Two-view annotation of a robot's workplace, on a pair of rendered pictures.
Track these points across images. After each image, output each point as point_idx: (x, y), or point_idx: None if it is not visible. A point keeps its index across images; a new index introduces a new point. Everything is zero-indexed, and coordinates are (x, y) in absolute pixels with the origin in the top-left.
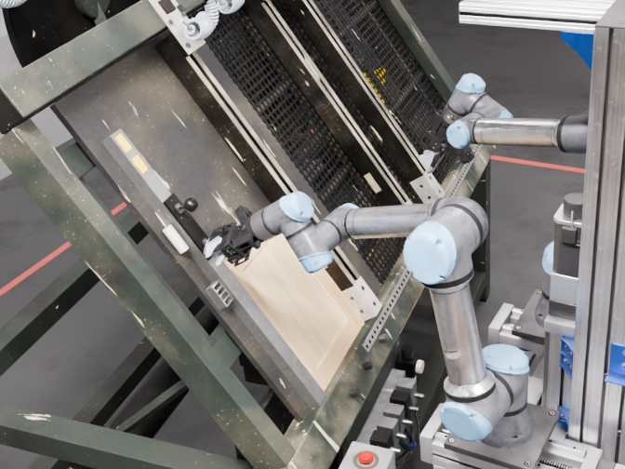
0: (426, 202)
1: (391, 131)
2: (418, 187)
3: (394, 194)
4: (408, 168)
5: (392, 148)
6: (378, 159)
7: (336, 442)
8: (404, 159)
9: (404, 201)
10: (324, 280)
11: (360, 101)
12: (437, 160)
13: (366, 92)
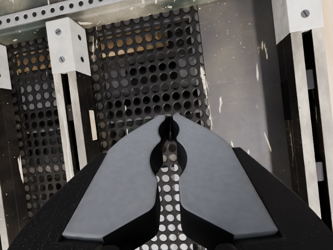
0: (3, 52)
1: (1, 166)
2: (2, 76)
3: (79, 93)
4: (3, 106)
5: (10, 142)
6: (70, 152)
7: None
8: (3, 121)
9: (68, 76)
10: (331, 67)
11: (21, 219)
12: (303, 221)
13: (6, 234)
